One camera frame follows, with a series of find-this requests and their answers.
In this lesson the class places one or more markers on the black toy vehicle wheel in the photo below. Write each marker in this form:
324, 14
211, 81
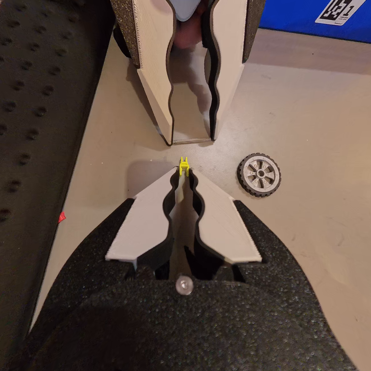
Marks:
249, 171

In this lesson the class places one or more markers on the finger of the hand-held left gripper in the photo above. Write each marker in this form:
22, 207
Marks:
153, 58
229, 58

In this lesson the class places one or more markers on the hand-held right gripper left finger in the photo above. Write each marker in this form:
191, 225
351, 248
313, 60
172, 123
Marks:
142, 229

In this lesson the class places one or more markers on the yellow-green plastic connector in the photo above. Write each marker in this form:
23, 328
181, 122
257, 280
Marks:
183, 166

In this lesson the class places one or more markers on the small red scrap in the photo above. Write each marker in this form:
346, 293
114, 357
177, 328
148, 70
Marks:
61, 217

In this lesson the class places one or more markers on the black perforated mat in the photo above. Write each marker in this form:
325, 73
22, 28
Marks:
29, 145

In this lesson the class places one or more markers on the blue plastic storage bin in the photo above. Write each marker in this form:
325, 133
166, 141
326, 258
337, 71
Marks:
289, 14

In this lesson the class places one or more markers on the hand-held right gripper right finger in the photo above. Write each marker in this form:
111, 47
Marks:
226, 232

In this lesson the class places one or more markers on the thin grey plastic rod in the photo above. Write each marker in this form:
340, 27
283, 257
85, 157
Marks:
191, 141

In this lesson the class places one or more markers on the person's left hand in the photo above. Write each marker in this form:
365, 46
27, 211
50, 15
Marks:
188, 34

